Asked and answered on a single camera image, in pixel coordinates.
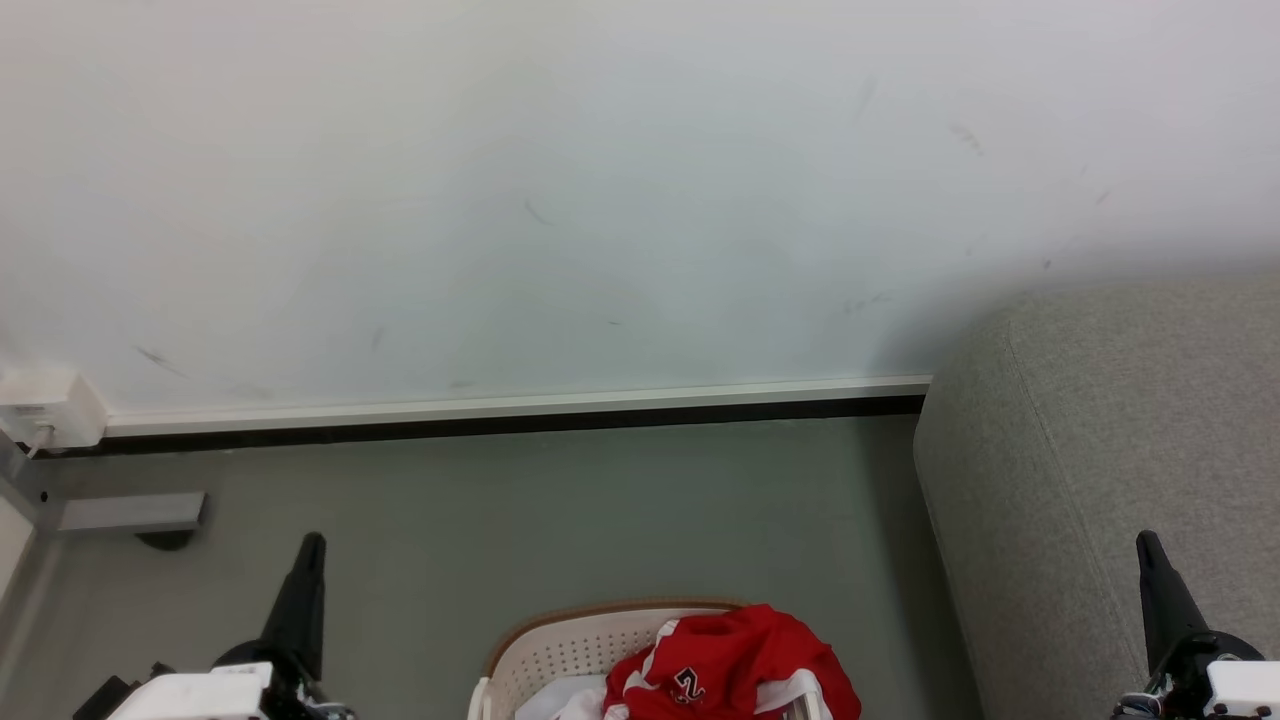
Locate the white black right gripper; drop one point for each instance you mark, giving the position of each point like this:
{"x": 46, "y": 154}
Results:
{"x": 1235, "y": 690}

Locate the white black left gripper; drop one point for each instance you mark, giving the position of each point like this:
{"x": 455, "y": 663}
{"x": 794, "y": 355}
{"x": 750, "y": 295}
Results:
{"x": 190, "y": 695}

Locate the white cloth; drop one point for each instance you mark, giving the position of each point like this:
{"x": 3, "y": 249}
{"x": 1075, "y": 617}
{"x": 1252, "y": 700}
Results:
{"x": 555, "y": 703}

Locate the red garment with number logo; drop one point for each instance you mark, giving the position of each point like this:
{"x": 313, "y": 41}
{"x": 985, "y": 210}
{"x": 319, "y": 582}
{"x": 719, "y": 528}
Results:
{"x": 740, "y": 655}

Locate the grey fabric sofa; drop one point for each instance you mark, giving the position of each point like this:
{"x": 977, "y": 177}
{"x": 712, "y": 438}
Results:
{"x": 1110, "y": 470}

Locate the white perforated laundry basket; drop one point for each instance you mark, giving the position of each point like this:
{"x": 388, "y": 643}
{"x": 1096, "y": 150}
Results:
{"x": 560, "y": 655}

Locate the white and black baseboard strip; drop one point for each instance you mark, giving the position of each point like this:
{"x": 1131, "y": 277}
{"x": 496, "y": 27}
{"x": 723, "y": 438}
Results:
{"x": 500, "y": 415}

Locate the beige side panel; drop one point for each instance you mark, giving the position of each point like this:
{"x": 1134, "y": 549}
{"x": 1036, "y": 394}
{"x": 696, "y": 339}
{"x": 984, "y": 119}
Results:
{"x": 10, "y": 540}

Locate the grey metal frame bar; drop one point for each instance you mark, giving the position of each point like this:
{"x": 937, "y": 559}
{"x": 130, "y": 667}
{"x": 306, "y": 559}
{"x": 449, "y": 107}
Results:
{"x": 130, "y": 512}

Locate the white wall socket box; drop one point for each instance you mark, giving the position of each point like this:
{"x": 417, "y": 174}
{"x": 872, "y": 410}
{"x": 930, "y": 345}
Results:
{"x": 50, "y": 405}

